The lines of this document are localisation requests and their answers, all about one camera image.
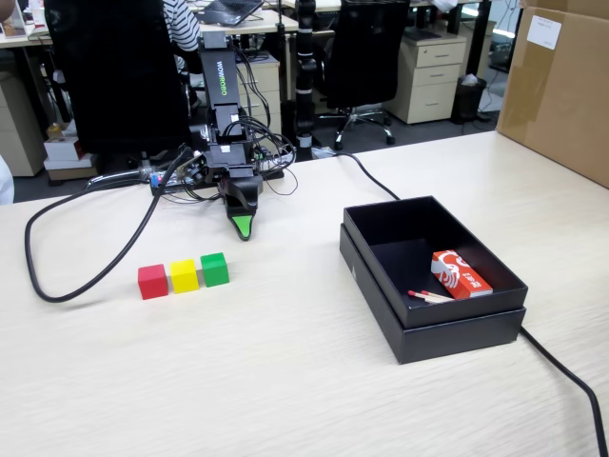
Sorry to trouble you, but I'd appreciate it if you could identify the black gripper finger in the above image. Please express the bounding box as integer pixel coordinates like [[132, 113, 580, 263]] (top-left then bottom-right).
[[222, 173, 265, 218], [229, 214, 257, 243]]

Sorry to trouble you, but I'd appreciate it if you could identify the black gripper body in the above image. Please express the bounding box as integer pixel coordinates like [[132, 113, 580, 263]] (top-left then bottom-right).
[[204, 141, 263, 187]]

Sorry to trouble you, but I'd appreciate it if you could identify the green wooden cube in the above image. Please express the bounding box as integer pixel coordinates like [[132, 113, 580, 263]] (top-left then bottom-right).
[[199, 251, 230, 288]]

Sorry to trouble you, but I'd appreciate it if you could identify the yellow wooden cube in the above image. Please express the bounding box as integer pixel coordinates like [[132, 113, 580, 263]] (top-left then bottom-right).
[[169, 258, 201, 295]]

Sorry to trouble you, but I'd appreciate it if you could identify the red wooden cube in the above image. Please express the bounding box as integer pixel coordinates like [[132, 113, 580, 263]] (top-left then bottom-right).
[[137, 264, 170, 301]]

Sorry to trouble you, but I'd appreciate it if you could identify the flat brown box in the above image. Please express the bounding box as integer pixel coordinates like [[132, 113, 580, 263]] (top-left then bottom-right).
[[47, 166, 100, 183]]

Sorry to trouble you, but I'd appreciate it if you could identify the black cardboard box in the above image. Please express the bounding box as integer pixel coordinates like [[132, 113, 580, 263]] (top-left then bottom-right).
[[342, 193, 530, 330]]

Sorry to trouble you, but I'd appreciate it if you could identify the white cardboard box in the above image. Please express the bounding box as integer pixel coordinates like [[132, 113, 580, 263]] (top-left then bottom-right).
[[43, 135, 99, 171]]

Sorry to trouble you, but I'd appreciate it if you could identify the black open box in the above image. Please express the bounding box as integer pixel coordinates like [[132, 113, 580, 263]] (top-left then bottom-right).
[[338, 222, 527, 366]]

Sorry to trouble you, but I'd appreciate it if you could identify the large brown cardboard box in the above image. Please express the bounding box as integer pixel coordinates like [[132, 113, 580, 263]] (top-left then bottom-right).
[[495, 0, 609, 189]]

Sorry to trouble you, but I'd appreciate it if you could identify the black segmented pole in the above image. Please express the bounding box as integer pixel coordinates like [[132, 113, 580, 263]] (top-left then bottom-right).
[[293, 0, 319, 162]]

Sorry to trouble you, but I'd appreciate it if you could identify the light wood office desk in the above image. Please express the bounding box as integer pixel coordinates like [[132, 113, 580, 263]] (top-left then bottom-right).
[[0, 8, 300, 49]]

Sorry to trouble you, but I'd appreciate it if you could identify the person in striped shirt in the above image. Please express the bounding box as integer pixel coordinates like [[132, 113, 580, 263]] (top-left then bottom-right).
[[161, 0, 204, 75]]

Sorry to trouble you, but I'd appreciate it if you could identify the large black office chair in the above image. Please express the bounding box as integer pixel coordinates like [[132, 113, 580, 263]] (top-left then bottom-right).
[[44, 0, 192, 191]]

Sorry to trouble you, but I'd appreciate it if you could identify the black laptop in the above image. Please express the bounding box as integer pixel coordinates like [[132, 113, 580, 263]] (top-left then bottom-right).
[[196, 0, 265, 28]]

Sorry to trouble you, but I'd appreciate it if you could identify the black mesh office chair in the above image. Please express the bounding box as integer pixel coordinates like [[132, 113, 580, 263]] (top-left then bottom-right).
[[324, 0, 411, 151]]

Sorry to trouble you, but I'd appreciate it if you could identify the red tipped wooden match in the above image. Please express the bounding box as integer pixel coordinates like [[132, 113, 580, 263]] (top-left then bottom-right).
[[420, 289, 456, 305], [406, 288, 444, 304]]

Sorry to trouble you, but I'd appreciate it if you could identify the beige three drawer cabinet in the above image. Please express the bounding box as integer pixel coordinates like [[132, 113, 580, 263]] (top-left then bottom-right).
[[383, 35, 468, 126]]

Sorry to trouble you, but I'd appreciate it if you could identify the beige side cabinet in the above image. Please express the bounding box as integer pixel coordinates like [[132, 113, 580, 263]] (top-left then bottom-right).
[[0, 70, 48, 178]]

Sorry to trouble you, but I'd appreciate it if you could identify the orange white matchbox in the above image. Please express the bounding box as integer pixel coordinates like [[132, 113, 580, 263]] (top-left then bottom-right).
[[430, 249, 494, 301]]

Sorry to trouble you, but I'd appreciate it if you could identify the red white carton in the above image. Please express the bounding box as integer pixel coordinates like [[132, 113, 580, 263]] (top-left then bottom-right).
[[26, 0, 49, 28]]

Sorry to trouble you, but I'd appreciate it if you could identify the black trash bin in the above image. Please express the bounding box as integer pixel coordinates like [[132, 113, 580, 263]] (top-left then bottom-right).
[[449, 74, 489, 126]]

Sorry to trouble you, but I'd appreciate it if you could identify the black legged desk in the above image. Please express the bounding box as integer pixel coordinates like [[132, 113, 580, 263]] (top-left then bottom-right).
[[408, 0, 494, 80]]

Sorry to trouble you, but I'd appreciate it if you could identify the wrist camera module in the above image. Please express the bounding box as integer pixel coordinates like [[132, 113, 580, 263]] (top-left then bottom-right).
[[176, 148, 208, 188]]

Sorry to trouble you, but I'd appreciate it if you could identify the thick black camera cable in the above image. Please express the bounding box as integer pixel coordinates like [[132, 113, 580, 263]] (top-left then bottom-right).
[[23, 150, 191, 304]]

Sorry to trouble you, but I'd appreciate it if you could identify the clear photo frame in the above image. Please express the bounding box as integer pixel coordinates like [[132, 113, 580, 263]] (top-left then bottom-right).
[[0, 0, 29, 38]]

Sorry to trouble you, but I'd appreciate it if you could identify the thick black power cable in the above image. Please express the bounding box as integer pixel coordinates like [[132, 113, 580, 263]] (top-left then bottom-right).
[[311, 150, 609, 457]]

